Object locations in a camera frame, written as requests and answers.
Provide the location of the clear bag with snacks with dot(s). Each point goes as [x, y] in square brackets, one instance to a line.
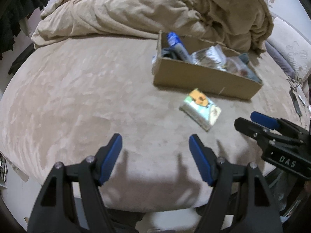
[236, 66]

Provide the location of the white green tissue pack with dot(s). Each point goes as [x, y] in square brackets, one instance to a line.
[201, 109]

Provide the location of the white floral pillow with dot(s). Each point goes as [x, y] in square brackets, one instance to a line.
[292, 46]

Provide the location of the brown cardboard box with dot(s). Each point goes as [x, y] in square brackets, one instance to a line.
[178, 74]

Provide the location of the black hanging clothes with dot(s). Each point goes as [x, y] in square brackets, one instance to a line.
[12, 11]

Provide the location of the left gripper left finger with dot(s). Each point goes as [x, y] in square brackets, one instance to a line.
[54, 209]

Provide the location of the beige crumpled duvet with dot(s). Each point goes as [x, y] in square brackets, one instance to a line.
[242, 25]

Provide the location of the grey pillow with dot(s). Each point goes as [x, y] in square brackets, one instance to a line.
[280, 61]

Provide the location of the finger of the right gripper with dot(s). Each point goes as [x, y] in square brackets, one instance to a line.
[281, 125]
[259, 132]

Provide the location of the blue tissue pack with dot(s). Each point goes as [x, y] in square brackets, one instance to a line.
[178, 47]

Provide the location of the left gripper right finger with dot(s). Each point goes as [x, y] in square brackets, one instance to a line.
[254, 209]

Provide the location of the beige bed sheet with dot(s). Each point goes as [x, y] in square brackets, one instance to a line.
[69, 98]

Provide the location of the grey cloth right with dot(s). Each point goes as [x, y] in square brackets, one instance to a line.
[247, 65]

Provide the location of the black phone with cable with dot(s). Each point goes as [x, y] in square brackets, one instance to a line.
[299, 99]

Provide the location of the grey socks left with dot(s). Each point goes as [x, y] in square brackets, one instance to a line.
[169, 53]

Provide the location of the clear silver plastic bag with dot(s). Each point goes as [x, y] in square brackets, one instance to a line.
[212, 57]

